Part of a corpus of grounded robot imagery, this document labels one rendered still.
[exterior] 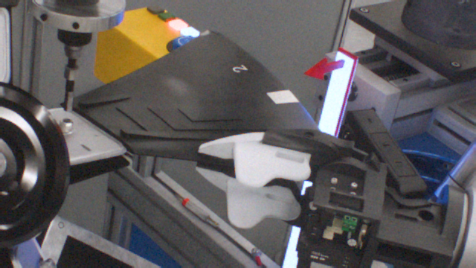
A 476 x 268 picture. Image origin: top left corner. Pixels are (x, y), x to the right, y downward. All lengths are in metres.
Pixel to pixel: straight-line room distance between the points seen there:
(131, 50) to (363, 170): 0.52
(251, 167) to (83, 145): 0.13
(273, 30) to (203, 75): 1.17
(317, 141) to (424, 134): 0.75
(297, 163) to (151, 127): 0.13
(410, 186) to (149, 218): 0.62
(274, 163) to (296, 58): 1.43
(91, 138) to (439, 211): 0.28
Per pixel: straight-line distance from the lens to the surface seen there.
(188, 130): 0.80
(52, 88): 1.73
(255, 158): 0.75
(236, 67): 0.92
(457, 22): 1.47
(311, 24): 2.15
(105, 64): 1.26
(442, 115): 1.47
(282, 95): 0.91
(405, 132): 1.46
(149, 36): 1.21
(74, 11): 0.69
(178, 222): 1.28
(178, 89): 0.86
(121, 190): 1.36
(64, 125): 0.76
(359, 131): 0.81
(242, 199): 0.78
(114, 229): 1.40
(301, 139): 0.75
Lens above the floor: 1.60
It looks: 31 degrees down
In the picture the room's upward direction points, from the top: 12 degrees clockwise
